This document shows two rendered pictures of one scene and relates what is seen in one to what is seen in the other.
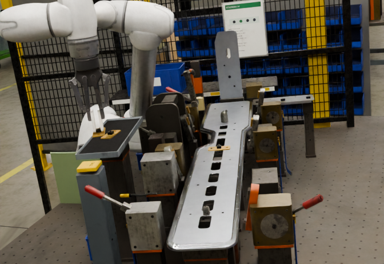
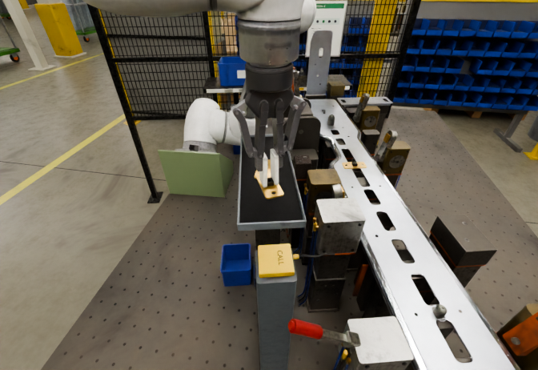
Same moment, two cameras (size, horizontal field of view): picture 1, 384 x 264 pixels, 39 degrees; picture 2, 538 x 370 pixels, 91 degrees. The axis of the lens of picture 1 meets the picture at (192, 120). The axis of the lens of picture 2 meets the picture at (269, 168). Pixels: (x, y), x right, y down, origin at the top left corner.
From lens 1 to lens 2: 128 cm
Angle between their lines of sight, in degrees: 22
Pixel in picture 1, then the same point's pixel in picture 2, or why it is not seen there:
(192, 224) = (442, 349)
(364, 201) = (449, 202)
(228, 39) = (324, 39)
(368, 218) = not seen: hidden behind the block
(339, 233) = not seen: hidden behind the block
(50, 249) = (174, 266)
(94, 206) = (278, 311)
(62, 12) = not seen: outside the picture
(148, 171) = (331, 231)
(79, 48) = (273, 43)
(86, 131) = (193, 127)
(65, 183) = (174, 178)
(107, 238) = (287, 335)
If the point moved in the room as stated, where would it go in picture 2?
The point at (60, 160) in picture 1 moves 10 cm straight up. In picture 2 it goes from (170, 158) to (164, 138)
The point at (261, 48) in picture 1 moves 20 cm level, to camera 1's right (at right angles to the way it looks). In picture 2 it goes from (335, 49) to (363, 47)
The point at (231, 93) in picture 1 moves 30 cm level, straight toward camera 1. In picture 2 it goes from (315, 90) to (333, 110)
